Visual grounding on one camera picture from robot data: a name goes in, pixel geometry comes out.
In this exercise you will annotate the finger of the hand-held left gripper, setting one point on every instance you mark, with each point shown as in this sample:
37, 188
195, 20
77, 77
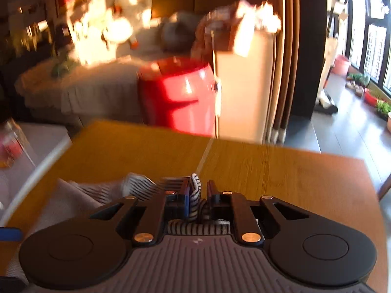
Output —
10, 234

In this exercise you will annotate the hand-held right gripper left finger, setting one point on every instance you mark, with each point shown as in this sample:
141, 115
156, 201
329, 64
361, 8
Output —
184, 203

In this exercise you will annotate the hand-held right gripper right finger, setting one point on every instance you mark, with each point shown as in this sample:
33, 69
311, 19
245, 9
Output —
218, 204

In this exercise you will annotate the grey striped knit sweater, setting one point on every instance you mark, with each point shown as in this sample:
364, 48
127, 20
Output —
79, 197

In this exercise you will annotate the glass jar with red label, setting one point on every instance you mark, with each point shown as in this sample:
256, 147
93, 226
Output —
13, 146

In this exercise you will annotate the white side table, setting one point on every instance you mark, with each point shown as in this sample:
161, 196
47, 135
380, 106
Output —
39, 146

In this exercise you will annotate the red bucket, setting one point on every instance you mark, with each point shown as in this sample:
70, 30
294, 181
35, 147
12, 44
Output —
180, 97

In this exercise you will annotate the white cabinet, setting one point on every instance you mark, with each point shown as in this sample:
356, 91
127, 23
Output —
244, 97

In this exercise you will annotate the beige sofa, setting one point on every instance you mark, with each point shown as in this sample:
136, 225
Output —
91, 88

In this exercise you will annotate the brown curtain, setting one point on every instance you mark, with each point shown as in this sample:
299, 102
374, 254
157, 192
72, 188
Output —
287, 52

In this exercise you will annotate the grey neck pillow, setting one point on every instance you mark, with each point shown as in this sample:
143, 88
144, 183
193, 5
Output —
178, 32

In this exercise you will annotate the green plush toy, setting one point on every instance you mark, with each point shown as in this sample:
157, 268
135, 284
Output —
62, 65

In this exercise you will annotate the pink basin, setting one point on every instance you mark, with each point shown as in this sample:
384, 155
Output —
340, 65

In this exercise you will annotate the red plant pot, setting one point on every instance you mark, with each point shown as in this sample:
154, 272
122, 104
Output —
371, 97

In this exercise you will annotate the white goose plush toy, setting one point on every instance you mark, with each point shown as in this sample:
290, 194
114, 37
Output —
122, 21

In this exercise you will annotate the window with black frame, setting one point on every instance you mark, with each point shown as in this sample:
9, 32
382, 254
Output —
374, 24

